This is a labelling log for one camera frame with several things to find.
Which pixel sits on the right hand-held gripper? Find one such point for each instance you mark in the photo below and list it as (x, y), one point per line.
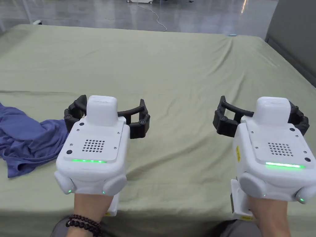
(274, 153)

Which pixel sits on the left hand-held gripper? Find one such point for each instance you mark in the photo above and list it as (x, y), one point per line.
(93, 150)

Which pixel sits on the person's left forearm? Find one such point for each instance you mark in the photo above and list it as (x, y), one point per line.
(84, 227)

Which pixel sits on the person's right forearm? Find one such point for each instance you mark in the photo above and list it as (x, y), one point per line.
(274, 228)

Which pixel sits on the person's right hand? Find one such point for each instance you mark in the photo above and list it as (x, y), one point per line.
(266, 209)

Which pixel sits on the person's left hand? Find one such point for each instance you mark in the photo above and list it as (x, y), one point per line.
(91, 205)

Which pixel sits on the bed with olive green sheet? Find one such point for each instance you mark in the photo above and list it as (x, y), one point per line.
(172, 81)

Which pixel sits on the blue shirt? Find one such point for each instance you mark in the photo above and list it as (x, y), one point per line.
(27, 140)

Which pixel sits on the grey padded headboard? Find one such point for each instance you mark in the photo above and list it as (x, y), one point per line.
(293, 27)

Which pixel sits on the person's legs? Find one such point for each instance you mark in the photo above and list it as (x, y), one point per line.
(58, 229)

